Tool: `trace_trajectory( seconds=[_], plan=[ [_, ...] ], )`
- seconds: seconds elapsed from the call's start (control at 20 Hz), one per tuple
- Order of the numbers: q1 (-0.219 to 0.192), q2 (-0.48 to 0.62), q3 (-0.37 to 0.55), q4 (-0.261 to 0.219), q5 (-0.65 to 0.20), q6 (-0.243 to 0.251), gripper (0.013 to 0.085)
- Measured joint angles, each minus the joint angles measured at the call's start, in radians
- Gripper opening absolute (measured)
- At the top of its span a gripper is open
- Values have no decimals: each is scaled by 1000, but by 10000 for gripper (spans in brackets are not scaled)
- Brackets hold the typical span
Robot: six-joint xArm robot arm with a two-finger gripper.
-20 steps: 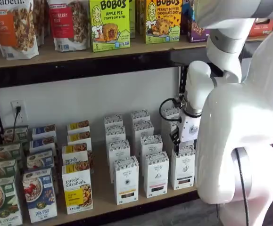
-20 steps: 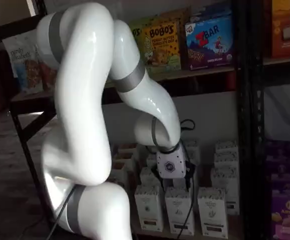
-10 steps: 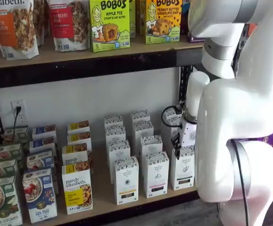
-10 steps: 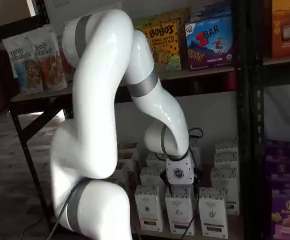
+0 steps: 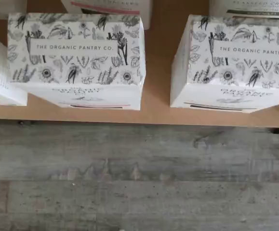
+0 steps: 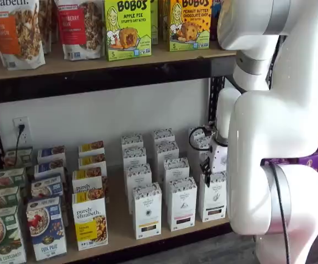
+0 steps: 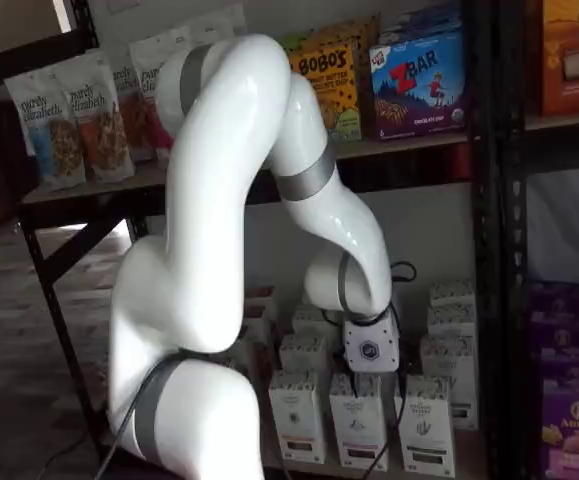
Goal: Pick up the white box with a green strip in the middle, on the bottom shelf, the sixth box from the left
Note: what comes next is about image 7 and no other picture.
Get purple Annie's snack box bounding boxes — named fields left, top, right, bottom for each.
left=541, top=392, right=579, bottom=480
left=538, top=343, right=579, bottom=401
left=528, top=281, right=579, bottom=351

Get yellow Bobo's peanut butter box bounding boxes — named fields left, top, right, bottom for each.
left=318, top=14, right=382, bottom=137
left=288, top=37, right=363, bottom=144

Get granola bag red label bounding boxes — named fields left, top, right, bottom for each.
left=110, top=47, right=145, bottom=165
left=128, top=34, right=176, bottom=162

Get green Bobo's apple pie box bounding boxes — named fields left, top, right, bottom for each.
left=279, top=30, right=321, bottom=54

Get granola bag blue label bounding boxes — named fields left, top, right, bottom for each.
left=3, top=68, right=88, bottom=194

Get orange snack box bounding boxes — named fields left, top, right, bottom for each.
left=541, top=0, right=579, bottom=118

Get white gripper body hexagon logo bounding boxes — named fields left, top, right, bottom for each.
left=343, top=312, right=402, bottom=374

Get granola bag orange label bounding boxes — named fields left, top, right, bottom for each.
left=53, top=49, right=136, bottom=184

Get white granola bag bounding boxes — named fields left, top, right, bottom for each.
left=166, top=22, right=210, bottom=52
left=191, top=3, right=248, bottom=44

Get blue Z Bar box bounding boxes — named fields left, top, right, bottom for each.
left=368, top=29, right=468, bottom=143

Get black metal rack wooden shelves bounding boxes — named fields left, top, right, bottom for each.
left=0, top=0, right=501, bottom=480

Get white tea box pink strip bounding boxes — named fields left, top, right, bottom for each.
left=328, top=372, right=389, bottom=474

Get white tea box yellow strip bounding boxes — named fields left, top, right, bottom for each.
left=268, top=369, right=328, bottom=464
left=278, top=333, right=328, bottom=376
left=291, top=305, right=345, bottom=340

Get black metal rack purple boxes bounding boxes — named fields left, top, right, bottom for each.
left=499, top=0, right=579, bottom=480

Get white tea box green strip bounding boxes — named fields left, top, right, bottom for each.
left=426, top=304, right=477, bottom=345
left=428, top=278, right=476, bottom=311
left=420, top=333, right=478, bottom=432
left=393, top=374, right=457, bottom=477

